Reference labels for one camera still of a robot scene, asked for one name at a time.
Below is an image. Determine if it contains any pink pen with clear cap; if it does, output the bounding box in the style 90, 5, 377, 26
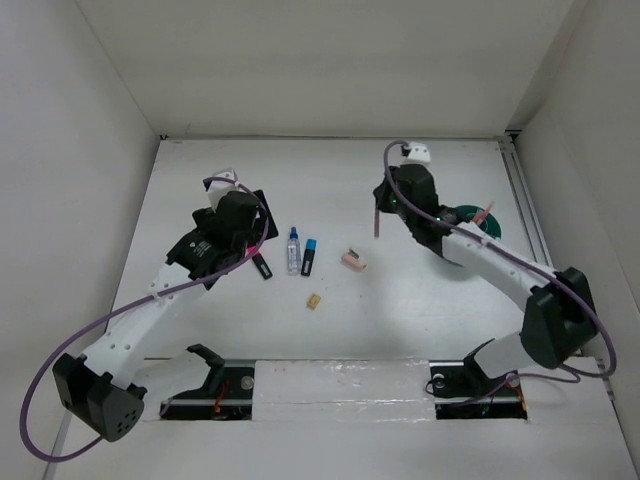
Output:
471, 202, 495, 226

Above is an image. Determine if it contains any tan rectangular eraser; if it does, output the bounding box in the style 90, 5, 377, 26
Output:
306, 294, 321, 310

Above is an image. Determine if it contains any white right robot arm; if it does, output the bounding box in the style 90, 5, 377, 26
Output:
374, 163, 598, 394

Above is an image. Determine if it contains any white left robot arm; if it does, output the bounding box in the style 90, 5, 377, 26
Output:
52, 190, 275, 442

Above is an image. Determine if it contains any pink and black highlighter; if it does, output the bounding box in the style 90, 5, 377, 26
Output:
248, 247, 273, 280

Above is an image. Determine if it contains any clear spray bottle blue cap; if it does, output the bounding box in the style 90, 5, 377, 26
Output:
287, 227, 302, 275

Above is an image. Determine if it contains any teal round divided organizer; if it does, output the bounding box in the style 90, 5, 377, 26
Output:
456, 205, 502, 240

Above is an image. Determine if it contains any blue and black highlighter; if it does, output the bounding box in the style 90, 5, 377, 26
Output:
301, 238, 317, 277

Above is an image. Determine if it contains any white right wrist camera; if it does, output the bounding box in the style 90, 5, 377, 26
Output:
402, 142, 431, 166

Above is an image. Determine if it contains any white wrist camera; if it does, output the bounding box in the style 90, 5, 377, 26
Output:
402, 142, 431, 166
203, 168, 238, 211

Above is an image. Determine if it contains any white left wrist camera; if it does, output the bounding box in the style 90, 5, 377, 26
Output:
203, 168, 238, 211

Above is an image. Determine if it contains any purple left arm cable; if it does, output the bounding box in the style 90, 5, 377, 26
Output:
19, 177, 271, 460

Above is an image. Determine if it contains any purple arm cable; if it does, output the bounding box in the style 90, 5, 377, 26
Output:
382, 140, 616, 406
19, 177, 271, 460

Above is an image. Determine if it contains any aluminium rail at right edge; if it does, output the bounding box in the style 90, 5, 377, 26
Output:
496, 131, 553, 267

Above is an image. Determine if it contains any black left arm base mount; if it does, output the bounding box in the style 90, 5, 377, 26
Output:
159, 344, 256, 421

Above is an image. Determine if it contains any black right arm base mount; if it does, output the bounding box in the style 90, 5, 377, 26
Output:
424, 360, 528, 420

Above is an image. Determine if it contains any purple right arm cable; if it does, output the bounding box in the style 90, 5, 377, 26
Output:
382, 140, 616, 406

